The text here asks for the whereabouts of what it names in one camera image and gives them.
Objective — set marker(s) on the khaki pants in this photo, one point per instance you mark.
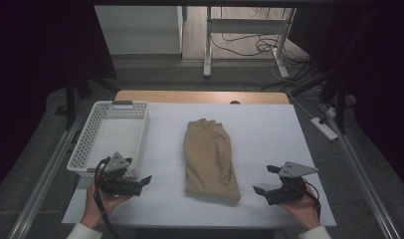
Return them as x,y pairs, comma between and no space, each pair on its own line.
208,159

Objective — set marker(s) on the white metal desk frame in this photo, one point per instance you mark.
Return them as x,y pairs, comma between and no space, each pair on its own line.
246,26

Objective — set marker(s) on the person's right hand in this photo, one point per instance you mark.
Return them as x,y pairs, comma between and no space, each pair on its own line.
304,209

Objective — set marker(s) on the white power strip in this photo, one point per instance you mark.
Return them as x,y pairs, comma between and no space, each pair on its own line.
323,128

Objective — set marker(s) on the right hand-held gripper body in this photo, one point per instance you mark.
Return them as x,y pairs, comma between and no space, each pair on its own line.
289,191

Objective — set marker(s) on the person's left hand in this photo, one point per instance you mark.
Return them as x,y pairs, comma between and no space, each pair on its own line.
94,209

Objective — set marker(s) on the white cabinet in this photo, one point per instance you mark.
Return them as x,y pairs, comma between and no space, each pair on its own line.
140,30

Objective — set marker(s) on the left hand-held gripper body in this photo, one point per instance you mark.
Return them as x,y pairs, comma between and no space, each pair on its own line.
118,187

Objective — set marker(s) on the white plug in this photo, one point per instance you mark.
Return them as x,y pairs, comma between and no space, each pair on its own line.
331,113

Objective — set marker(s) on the white perforated plastic basket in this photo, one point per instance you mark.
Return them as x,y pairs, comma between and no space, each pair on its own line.
117,136

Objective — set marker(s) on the wooden table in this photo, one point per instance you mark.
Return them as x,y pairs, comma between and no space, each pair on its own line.
190,97

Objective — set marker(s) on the white foam board mat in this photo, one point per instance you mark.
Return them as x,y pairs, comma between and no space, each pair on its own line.
269,142

